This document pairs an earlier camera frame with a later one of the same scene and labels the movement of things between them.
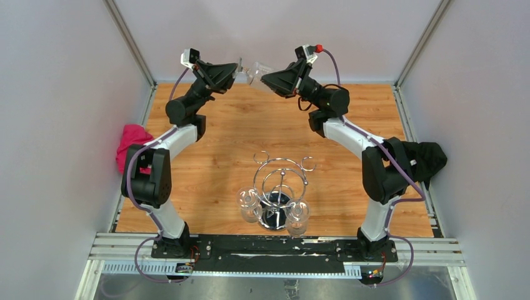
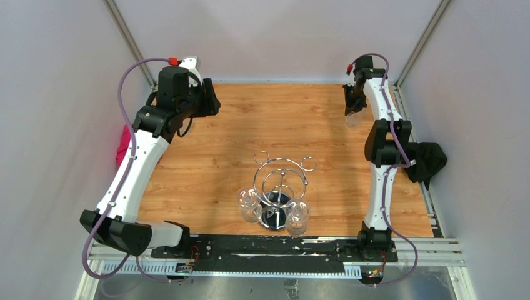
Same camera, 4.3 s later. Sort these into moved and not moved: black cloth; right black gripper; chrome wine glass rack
Moved: right black gripper
Not moved: chrome wine glass rack; black cloth
